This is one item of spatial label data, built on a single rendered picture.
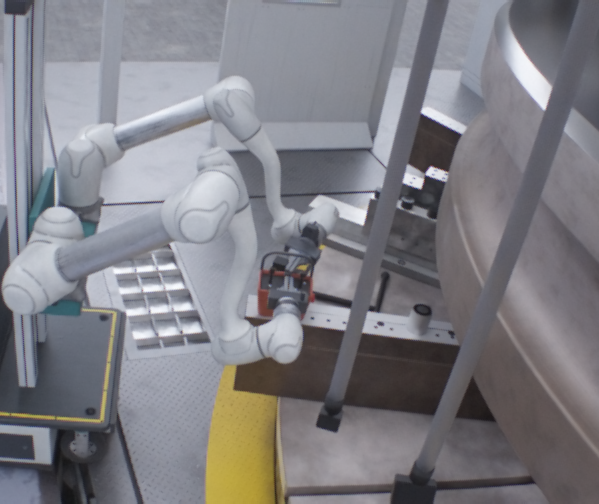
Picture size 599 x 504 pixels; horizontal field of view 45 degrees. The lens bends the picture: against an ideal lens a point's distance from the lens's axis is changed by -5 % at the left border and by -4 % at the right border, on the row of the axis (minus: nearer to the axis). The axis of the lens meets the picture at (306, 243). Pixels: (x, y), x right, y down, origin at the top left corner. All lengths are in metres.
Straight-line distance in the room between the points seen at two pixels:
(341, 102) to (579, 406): 4.05
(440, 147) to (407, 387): 2.21
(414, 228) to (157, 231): 1.94
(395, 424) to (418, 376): 0.22
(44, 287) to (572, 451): 1.51
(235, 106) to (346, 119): 3.26
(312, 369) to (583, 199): 1.35
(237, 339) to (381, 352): 0.72
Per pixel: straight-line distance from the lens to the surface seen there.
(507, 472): 3.03
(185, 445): 3.19
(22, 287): 2.18
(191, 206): 1.88
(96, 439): 2.99
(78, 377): 2.99
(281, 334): 2.30
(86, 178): 2.77
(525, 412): 2.23
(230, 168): 2.04
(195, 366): 3.54
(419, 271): 3.84
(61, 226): 2.34
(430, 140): 4.88
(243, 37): 5.29
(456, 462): 2.97
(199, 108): 2.84
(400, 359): 2.89
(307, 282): 2.79
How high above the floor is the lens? 2.39
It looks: 32 degrees down
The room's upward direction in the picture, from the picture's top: 12 degrees clockwise
